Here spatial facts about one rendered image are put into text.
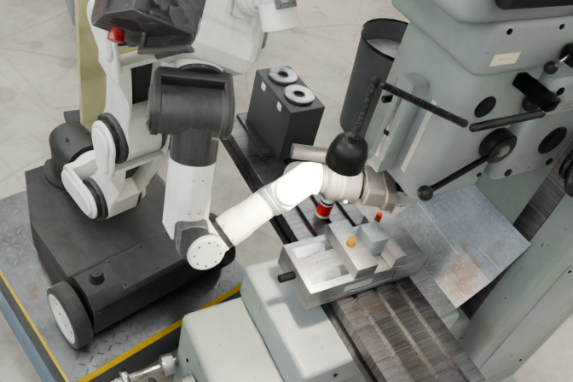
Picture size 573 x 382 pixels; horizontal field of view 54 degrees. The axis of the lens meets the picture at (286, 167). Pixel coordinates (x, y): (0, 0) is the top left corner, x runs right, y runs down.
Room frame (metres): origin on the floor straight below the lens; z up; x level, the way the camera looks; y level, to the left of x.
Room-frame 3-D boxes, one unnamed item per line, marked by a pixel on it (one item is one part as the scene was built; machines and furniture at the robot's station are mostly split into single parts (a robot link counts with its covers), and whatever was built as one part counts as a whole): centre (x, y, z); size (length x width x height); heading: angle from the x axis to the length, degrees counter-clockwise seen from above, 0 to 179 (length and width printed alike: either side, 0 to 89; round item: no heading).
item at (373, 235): (0.98, -0.25, 1.04); 0.06 x 0.05 x 0.06; 37
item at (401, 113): (0.89, -0.18, 1.45); 0.04 x 0.04 x 0.21; 38
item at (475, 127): (0.79, -0.32, 1.58); 0.17 x 0.01 x 0.01; 129
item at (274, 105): (1.42, 0.05, 1.03); 0.22 x 0.12 x 0.20; 40
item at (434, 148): (0.97, -0.27, 1.47); 0.21 x 0.19 x 0.32; 38
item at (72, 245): (1.23, 0.53, 0.59); 0.64 x 0.52 x 0.33; 53
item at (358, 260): (0.95, -0.21, 1.02); 0.15 x 0.06 x 0.04; 37
